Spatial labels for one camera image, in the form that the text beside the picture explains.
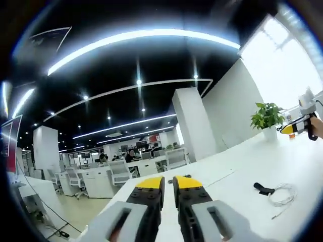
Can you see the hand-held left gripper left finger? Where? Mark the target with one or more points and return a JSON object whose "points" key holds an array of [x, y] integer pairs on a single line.
{"points": [[149, 194]]}

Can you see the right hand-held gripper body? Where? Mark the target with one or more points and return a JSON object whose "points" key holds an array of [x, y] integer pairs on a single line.
{"points": [[308, 100]]}

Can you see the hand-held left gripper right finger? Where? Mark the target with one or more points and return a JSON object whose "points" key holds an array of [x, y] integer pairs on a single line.
{"points": [[191, 194]]}

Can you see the white desktop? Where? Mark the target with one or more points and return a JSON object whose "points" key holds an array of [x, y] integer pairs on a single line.
{"points": [[239, 161]]}

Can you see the person's right hand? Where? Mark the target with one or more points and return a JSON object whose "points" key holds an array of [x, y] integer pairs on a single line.
{"points": [[319, 127]]}

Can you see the small orange object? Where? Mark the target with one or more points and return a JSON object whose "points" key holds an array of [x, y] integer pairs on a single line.
{"points": [[292, 135]]}

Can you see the white sign with blue print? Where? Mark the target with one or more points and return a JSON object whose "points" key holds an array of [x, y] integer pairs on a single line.
{"points": [[288, 117]]}

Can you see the black power strip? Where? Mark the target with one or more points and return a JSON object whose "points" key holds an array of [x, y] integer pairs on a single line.
{"points": [[187, 175]]}

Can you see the green potted plant white pot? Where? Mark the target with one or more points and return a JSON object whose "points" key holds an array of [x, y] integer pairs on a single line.
{"points": [[267, 117]]}

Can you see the white mesh office chair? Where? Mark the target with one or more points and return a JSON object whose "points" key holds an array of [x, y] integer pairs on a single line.
{"points": [[54, 179], [119, 172], [75, 181], [176, 158]]}

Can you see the large bright window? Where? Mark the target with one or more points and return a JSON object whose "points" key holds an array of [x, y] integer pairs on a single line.
{"points": [[282, 63]]}

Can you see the row of white office desks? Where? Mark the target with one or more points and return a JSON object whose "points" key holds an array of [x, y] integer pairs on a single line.
{"points": [[96, 181]]}

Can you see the straight ceiling light strip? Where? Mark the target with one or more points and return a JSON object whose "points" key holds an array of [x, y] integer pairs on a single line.
{"points": [[136, 133], [126, 124]]}

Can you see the white ceiling air conditioner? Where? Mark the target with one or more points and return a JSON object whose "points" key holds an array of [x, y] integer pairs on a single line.
{"points": [[113, 134]]}

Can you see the white counter desk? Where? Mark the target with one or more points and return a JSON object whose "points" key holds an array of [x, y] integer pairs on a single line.
{"points": [[38, 191]]}

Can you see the red-screen monitor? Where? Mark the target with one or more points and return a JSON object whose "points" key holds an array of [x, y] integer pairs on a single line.
{"points": [[11, 143]]}

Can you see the curved ceiling light strip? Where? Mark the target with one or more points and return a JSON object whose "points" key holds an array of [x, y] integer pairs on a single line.
{"points": [[141, 34]]}

